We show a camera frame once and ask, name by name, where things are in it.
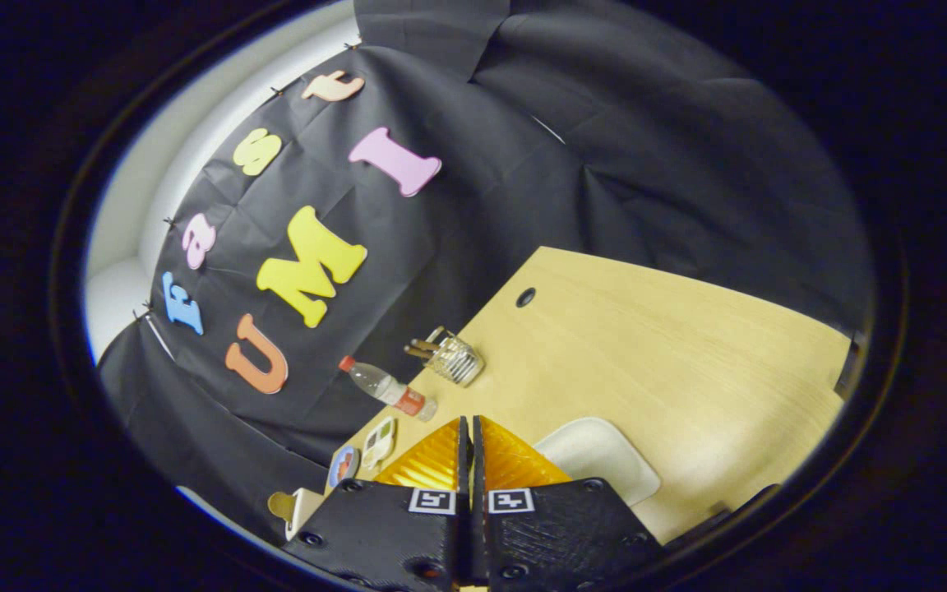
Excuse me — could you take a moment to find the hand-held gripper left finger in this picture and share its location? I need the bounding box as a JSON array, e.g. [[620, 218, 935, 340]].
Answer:
[[284, 416, 472, 592]]

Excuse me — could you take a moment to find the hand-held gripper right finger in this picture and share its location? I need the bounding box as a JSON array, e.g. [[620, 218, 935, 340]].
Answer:
[[473, 416, 663, 591]]

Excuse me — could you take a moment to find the blue plate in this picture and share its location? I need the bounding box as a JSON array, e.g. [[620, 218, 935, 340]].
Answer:
[[327, 445, 360, 489]]

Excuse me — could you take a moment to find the small white plate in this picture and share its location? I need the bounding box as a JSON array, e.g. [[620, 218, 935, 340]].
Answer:
[[533, 417, 662, 507]]

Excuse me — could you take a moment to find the white divided condiment tray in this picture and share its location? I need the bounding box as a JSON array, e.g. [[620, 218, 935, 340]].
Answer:
[[361, 416, 398, 471]]

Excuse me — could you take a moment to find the white toaster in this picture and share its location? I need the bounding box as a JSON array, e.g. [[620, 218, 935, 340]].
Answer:
[[284, 487, 326, 542]]

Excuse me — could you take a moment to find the clear bottle red cap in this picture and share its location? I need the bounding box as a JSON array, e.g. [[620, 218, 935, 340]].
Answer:
[[338, 355, 439, 423]]

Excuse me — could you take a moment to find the wire mesh utensil holder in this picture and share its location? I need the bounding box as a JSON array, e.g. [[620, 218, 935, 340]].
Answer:
[[424, 333, 487, 388]]

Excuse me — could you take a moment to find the brown handled utensil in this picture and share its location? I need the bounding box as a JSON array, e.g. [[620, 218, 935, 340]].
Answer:
[[404, 326, 448, 363]]

